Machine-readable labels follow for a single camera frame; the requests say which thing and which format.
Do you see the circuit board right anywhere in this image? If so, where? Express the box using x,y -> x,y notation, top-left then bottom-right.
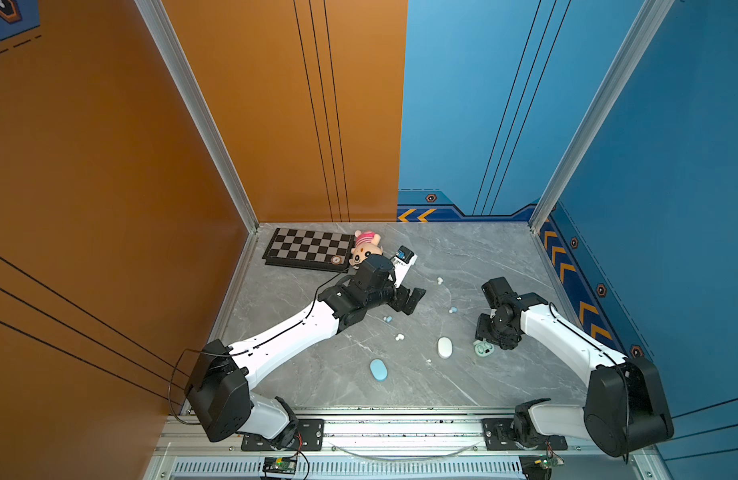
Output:
533,455 -> 564,470

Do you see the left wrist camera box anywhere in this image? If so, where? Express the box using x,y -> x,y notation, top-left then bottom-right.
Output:
391,246 -> 417,288

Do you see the black white chessboard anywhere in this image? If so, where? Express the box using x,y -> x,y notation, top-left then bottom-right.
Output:
263,227 -> 354,273

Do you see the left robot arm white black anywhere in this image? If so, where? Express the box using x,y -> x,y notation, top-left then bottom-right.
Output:
184,246 -> 425,449

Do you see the corner aluminium post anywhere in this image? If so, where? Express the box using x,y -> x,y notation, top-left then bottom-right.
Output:
528,0 -> 674,234
134,0 -> 259,235

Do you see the white earbud case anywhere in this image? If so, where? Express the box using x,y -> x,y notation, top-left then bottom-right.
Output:
436,336 -> 454,359

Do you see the white vent grille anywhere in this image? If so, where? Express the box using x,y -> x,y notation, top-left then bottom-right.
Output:
167,456 -> 525,479

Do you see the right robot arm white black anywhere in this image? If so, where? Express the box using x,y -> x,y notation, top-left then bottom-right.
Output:
476,277 -> 674,457

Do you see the mint green earbud case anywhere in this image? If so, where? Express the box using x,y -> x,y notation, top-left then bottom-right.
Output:
473,340 -> 495,358

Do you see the aluminium front rail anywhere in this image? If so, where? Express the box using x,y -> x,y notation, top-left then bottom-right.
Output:
155,410 -> 655,457

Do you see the left corner aluminium post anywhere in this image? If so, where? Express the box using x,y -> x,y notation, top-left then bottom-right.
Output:
134,0 -> 259,235

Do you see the right corner aluminium post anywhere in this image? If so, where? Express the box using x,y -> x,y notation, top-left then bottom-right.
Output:
528,0 -> 674,234

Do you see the green circuit board left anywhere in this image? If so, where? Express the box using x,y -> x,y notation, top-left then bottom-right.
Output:
261,457 -> 298,478

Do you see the plush doll pink shirt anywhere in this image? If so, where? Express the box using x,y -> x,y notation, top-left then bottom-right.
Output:
349,230 -> 384,268

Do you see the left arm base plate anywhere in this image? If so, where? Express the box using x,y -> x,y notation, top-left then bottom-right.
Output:
241,418 -> 325,452

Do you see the blue earbud case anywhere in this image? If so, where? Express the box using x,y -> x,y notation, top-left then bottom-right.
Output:
369,359 -> 388,382

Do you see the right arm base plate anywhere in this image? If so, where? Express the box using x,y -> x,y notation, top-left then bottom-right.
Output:
481,417 -> 568,451

